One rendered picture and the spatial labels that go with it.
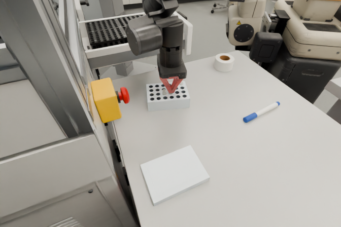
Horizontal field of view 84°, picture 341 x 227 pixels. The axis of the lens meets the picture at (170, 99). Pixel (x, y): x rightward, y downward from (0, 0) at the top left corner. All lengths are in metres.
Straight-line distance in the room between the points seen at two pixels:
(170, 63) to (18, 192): 0.38
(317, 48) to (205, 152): 0.79
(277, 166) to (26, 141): 0.48
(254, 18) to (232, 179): 0.86
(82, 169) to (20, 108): 0.16
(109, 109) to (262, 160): 0.37
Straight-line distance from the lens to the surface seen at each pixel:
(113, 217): 0.67
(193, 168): 0.44
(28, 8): 0.21
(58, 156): 0.34
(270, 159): 0.52
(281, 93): 0.72
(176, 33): 0.44
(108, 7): 1.67
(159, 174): 0.43
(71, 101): 0.26
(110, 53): 0.62
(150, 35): 0.41
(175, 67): 0.48
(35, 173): 0.37
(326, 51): 1.13
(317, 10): 1.21
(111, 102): 0.41
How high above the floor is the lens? 1.17
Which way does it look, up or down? 43 degrees down
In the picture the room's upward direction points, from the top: straight up
